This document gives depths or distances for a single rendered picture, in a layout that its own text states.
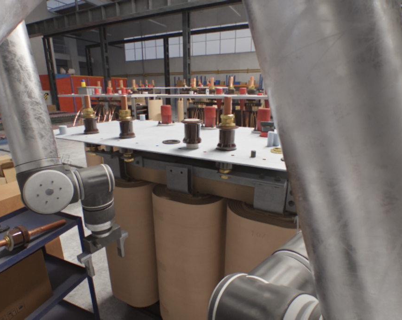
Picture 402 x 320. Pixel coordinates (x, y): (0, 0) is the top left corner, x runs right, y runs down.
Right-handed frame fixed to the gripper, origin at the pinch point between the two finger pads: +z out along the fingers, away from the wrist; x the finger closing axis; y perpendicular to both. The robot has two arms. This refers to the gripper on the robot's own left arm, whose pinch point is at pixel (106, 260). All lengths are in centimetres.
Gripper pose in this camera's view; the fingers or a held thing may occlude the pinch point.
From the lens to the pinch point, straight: 105.4
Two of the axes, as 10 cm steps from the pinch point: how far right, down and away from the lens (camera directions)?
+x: 5.8, -2.3, 7.8
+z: 0.0, 9.6, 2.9
